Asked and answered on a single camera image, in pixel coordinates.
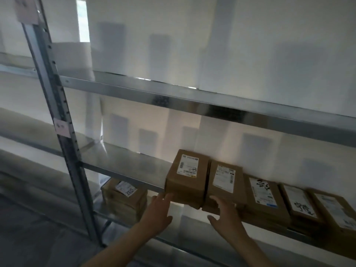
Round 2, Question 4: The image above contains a person's right hand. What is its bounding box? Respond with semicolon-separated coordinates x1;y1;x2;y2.
207;195;250;243

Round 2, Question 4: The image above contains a person's left hand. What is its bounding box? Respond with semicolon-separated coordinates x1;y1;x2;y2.
140;192;175;237

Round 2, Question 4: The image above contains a brown cardboard box white label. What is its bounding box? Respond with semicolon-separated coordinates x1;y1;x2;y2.
164;149;211;210
202;160;247;216
100;177;148;226
307;188;356;249

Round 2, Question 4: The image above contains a person's left forearm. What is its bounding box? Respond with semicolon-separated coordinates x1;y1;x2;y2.
81;225;157;267

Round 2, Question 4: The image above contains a person's right forearm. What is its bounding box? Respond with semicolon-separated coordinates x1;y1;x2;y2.
230;233;276;267

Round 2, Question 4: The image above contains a cardboard box black scribbled label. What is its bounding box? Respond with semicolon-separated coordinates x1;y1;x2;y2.
278;183;326;230
241;173;292;232

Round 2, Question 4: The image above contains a grey metal shelving rack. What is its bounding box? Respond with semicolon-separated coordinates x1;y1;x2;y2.
22;0;356;267

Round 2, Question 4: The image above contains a white paper rack label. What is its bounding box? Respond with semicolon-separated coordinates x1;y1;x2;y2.
54;118;69;136
14;0;39;23

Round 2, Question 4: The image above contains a bright window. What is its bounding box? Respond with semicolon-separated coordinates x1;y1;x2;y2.
76;0;90;43

